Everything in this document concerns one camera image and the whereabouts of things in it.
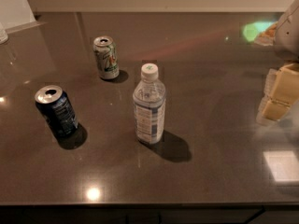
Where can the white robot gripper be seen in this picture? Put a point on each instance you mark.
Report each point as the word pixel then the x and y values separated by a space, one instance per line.
pixel 288 34

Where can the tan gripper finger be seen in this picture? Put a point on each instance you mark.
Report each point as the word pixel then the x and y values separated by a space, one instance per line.
pixel 270 112

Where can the clear plastic water bottle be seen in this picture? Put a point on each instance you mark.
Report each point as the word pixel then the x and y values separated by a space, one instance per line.
pixel 149 99

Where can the green white 7up can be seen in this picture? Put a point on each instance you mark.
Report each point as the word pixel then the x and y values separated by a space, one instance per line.
pixel 106 57

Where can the dark blue pepsi can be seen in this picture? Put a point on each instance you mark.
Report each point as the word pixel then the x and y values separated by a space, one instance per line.
pixel 54 105

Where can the colourful snack bag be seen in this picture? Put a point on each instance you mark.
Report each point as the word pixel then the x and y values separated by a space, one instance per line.
pixel 260 32

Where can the clear container at left edge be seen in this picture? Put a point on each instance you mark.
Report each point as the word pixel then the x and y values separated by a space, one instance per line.
pixel 3 34

